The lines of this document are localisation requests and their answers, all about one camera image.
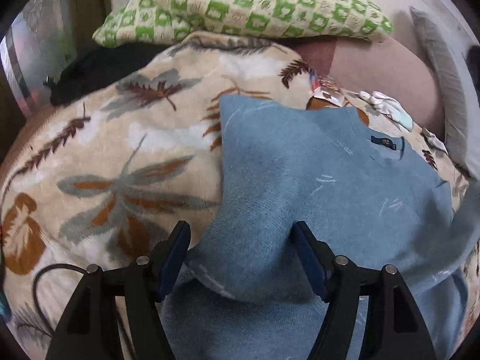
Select beige leaf pattern blanket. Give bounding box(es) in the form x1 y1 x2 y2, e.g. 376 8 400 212
1 32 473 359

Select black fuzzy garment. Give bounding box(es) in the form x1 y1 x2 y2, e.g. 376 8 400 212
43 43 167 107

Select grey folded cloth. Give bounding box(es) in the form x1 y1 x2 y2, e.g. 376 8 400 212
410 7 479 179

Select black cable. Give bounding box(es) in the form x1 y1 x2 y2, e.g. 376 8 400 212
31 262 90 337

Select green checkered pillow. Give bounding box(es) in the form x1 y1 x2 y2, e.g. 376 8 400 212
92 0 393 47

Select pink bed sheet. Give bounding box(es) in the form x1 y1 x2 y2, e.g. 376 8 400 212
282 37 444 137

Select white work glove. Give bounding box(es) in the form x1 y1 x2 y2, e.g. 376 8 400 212
359 91 413 132

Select blue knit sweater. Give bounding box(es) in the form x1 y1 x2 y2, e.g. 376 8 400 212
161 95 479 359

